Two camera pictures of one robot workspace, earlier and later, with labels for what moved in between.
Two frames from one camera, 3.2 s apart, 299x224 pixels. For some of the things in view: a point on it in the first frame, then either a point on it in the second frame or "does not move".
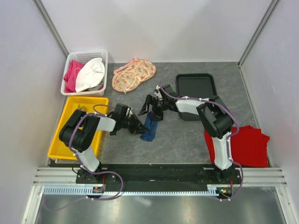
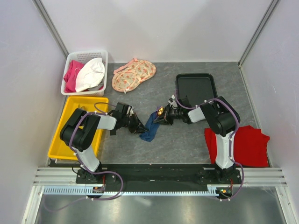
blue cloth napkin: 151,126 does not move
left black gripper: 138,127 does not move
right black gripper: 149,100 -> 166,120
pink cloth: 70,77 does not move
